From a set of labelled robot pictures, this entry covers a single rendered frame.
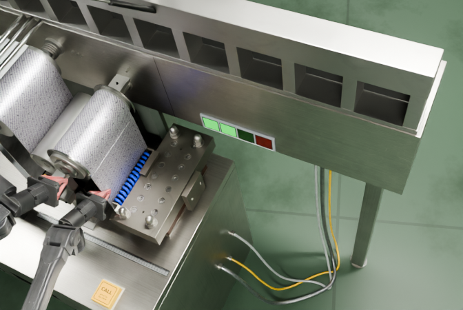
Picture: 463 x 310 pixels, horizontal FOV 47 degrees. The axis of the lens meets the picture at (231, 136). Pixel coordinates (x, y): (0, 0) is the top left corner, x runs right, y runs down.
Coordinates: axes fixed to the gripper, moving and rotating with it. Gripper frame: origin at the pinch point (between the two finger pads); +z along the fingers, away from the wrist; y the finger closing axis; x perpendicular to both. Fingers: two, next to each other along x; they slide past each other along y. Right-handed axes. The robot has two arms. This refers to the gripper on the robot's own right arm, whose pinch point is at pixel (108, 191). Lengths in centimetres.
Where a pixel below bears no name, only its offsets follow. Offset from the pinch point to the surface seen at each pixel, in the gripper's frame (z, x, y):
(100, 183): -4.1, 5.9, 0.3
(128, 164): 10.6, 4.5, 0.2
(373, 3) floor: 244, 7, 27
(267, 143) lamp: 21, 23, 43
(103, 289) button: -15.0, -25.7, 8.9
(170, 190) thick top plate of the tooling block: 11.4, -0.1, 16.1
